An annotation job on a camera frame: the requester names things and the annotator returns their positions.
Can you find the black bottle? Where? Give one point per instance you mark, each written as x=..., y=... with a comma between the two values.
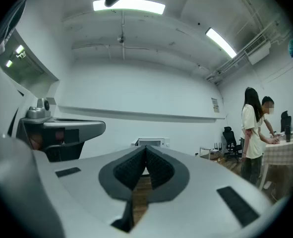
x=288, y=134

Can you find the black office chair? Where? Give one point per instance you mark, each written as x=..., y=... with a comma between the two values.
x=230, y=140

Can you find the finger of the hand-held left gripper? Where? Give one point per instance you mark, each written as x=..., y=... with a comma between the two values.
x=86, y=126

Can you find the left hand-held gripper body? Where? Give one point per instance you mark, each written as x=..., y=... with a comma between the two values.
x=37, y=113

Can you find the white microwave oven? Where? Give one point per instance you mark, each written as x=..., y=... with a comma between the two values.
x=152, y=142

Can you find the white ceiling pipes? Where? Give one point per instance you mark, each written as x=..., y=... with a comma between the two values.
x=225, y=69

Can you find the round ceiling sensor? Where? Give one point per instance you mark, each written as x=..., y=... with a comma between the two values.
x=121, y=38

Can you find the interior wall window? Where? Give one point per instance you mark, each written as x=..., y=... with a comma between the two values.
x=29, y=66

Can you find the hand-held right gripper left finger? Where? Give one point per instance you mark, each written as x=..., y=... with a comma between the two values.
x=86, y=195

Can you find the wall poster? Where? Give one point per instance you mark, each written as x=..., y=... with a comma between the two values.
x=215, y=105

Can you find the table with checkered cloth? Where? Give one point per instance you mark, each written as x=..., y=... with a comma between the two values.
x=282, y=152

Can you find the ceiling light panel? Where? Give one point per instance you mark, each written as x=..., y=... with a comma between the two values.
x=129, y=6
x=220, y=42

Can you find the black wifi router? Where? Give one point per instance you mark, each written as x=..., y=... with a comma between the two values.
x=218, y=147

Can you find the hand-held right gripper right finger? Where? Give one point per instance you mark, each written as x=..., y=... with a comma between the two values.
x=200, y=195

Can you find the white air conditioner unit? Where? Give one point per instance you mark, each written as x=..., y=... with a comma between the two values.
x=259, y=51

